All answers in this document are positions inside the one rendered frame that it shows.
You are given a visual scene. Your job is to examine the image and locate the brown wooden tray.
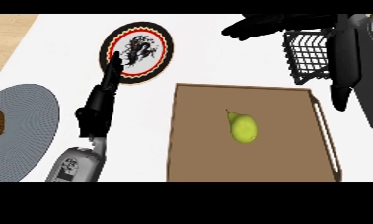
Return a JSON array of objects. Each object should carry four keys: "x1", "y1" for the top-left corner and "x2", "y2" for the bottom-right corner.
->
[{"x1": 166, "y1": 82, "x2": 344, "y2": 183}]

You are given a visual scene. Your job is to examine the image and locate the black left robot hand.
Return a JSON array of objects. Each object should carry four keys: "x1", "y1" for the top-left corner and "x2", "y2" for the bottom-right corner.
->
[{"x1": 74, "y1": 50, "x2": 126, "y2": 139}]

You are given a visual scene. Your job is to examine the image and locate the green pear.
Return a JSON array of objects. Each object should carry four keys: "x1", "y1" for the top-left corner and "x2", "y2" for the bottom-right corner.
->
[{"x1": 225, "y1": 108, "x2": 260, "y2": 144}]

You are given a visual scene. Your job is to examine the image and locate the round grey placemat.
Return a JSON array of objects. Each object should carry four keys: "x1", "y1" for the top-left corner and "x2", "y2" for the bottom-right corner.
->
[{"x1": 0, "y1": 83, "x2": 63, "y2": 183}]

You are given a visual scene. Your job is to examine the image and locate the black wire tiered basket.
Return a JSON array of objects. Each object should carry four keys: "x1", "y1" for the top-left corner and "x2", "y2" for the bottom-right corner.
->
[{"x1": 282, "y1": 28, "x2": 338, "y2": 86}]

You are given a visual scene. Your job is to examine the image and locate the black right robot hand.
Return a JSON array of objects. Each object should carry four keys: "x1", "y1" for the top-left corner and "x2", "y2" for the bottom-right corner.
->
[{"x1": 220, "y1": 13, "x2": 365, "y2": 112}]

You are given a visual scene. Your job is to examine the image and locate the round plate with dragon print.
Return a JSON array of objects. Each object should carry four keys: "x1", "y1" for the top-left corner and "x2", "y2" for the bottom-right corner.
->
[{"x1": 98, "y1": 21, "x2": 176, "y2": 85}]

